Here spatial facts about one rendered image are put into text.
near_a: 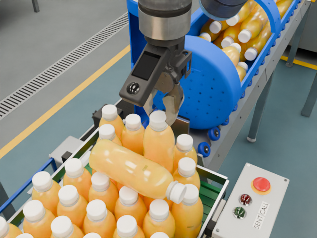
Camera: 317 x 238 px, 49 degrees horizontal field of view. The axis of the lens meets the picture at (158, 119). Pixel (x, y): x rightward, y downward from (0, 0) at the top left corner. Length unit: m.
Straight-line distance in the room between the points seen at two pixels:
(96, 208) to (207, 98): 0.44
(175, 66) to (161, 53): 0.04
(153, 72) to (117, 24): 3.02
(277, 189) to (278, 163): 1.54
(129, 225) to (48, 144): 1.78
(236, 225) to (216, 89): 0.38
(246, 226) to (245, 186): 0.10
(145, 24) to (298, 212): 1.73
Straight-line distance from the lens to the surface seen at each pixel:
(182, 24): 0.60
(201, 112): 1.03
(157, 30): 0.59
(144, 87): 0.61
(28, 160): 2.39
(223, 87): 0.94
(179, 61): 0.67
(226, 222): 0.74
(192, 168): 0.79
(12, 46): 3.51
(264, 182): 0.80
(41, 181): 0.81
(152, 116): 0.74
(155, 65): 0.62
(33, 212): 0.77
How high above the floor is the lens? 1.73
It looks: 44 degrees down
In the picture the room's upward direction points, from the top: straight up
